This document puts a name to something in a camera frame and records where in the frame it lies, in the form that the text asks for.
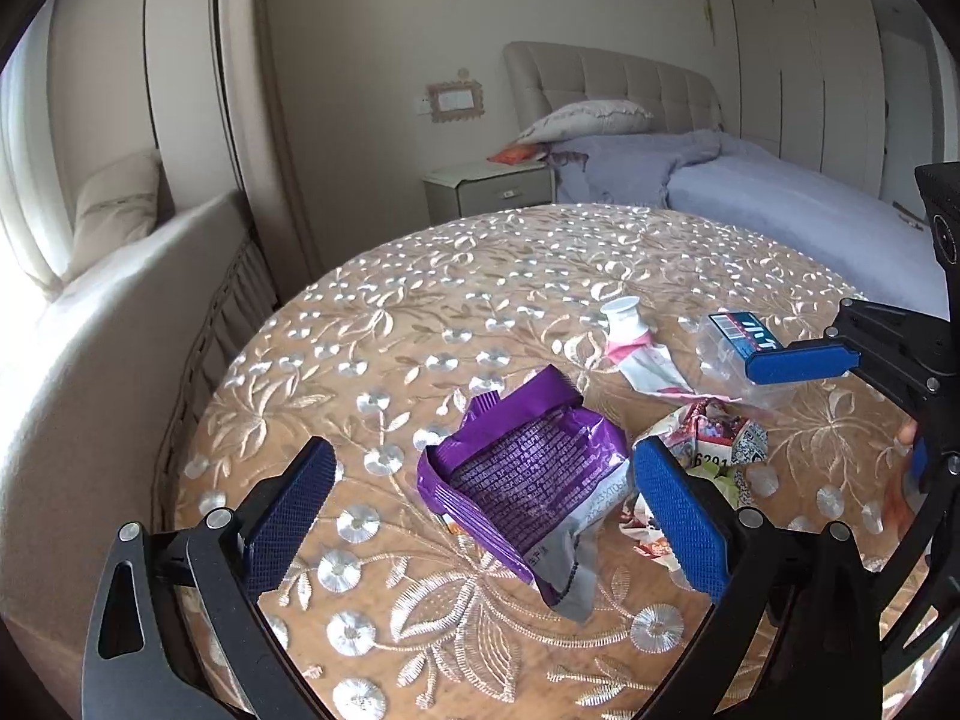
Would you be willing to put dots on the white pink squeezed tube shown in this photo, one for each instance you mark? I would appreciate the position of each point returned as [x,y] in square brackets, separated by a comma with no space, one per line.
[637,356]

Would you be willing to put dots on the bed with grey sheet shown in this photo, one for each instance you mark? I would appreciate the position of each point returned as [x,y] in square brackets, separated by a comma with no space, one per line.
[795,202]

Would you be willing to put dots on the beige wardrobe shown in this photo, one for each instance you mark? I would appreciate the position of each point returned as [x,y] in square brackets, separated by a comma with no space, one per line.
[817,75]

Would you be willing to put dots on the white curtain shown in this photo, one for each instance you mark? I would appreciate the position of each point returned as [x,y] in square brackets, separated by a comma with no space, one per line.
[30,165]

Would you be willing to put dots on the colourful paper wrapper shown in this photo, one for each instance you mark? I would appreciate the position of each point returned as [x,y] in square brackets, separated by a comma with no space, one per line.
[712,442]

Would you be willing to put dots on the person's right hand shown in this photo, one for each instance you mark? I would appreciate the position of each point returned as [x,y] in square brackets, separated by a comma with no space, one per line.
[900,495]

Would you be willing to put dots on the beige nightstand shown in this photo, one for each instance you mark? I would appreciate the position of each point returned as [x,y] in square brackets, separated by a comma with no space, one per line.
[487,187]

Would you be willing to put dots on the purple snack bag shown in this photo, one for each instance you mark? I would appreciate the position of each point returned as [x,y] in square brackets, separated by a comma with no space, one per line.
[525,487]

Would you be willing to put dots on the beige frilled pillow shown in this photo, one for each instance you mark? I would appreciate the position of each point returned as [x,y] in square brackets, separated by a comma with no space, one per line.
[581,120]

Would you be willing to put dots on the gold wall lamp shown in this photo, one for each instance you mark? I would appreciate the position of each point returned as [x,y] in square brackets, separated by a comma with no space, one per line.
[706,7]

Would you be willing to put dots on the orange packet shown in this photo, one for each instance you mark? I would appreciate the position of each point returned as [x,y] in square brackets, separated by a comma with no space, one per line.
[517,155]

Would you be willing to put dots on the blue pack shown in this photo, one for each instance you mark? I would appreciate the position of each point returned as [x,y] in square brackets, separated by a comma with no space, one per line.
[731,349]

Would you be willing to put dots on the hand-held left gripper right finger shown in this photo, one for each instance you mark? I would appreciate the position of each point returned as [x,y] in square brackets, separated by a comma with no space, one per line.
[682,517]

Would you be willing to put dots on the cream cushion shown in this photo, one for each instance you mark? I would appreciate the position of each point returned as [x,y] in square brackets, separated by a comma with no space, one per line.
[116,210]

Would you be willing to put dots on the framed wall switch panel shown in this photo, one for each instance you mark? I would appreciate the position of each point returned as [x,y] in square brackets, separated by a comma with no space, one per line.
[454,97]

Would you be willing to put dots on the beige sofa with cushion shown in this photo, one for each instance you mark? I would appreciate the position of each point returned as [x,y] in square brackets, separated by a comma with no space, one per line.
[97,405]

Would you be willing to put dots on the grey duvet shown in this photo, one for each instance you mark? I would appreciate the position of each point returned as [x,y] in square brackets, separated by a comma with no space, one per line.
[622,169]

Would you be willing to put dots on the embroidered beige tablecloth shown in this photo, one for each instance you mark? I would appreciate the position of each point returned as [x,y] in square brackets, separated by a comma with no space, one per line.
[450,330]

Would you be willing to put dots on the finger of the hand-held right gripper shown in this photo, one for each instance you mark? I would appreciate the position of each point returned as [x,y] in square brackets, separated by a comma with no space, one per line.
[919,461]
[802,362]

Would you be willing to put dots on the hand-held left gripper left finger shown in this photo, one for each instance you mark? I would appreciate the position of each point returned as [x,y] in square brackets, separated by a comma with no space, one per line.
[289,521]

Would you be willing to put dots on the beige upholstered headboard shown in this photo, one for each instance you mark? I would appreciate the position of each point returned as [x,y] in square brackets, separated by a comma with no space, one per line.
[615,79]

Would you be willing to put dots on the small dark object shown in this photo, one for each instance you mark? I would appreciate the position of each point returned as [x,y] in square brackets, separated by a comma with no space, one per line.
[907,214]

